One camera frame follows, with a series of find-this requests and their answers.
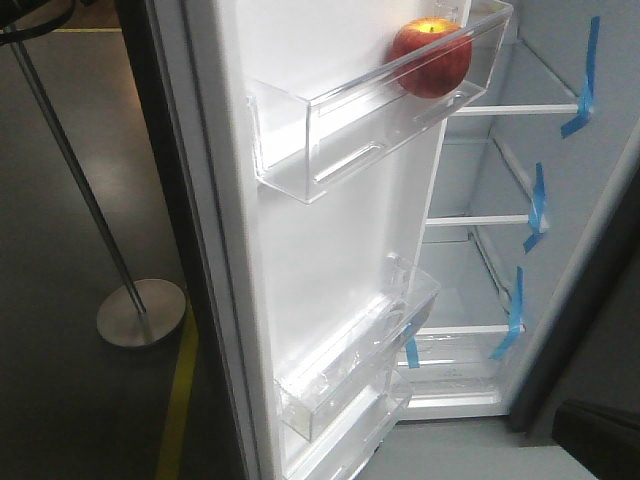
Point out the red yellow apple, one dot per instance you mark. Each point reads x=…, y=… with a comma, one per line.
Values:
x=439, y=71

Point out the white fridge door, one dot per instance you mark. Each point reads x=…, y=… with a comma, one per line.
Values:
x=267, y=273

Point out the clear fridge crisper drawer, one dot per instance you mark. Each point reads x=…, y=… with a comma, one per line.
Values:
x=455, y=365

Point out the open grey fridge body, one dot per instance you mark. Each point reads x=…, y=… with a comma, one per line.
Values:
x=526, y=182

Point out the clear upper door bin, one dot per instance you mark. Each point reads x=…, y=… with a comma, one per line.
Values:
x=324, y=97

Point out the clear door bin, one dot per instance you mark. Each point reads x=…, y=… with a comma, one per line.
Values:
x=349, y=442
x=329, y=374
x=324, y=97

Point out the blue tape strip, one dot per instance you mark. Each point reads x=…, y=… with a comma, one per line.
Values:
x=411, y=350

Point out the clear middle door bin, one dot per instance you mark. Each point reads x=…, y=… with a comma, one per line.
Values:
x=329, y=374

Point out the clear lower door bin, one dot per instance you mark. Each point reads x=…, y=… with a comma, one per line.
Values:
x=349, y=442

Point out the yellow floor tape line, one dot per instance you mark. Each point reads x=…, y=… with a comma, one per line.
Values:
x=148, y=319

